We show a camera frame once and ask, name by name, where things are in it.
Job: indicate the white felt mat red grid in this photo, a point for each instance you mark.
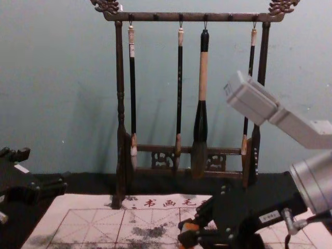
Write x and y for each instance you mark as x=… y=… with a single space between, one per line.
x=90 y=225

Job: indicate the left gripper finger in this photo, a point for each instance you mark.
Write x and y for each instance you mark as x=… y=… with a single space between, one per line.
x=44 y=188
x=15 y=154

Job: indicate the dark wooden brush rack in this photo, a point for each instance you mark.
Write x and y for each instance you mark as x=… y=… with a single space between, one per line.
x=119 y=103

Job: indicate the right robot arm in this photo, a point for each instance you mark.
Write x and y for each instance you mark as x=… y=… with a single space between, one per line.
x=259 y=103

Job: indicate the thin black brush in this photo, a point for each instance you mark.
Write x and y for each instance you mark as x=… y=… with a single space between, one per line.
x=251 y=59

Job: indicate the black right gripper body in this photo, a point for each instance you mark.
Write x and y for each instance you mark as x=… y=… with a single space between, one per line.
x=259 y=207

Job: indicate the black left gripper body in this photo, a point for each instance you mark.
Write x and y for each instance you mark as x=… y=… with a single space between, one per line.
x=10 y=176

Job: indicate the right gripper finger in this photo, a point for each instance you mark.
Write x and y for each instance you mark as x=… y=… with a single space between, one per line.
x=210 y=240
x=202 y=214

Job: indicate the black brush with white bristles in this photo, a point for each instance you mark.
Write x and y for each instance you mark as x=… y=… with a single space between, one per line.
x=133 y=90

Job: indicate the black brush with brown bristles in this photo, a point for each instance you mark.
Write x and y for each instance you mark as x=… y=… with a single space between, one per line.
x=179 y=90

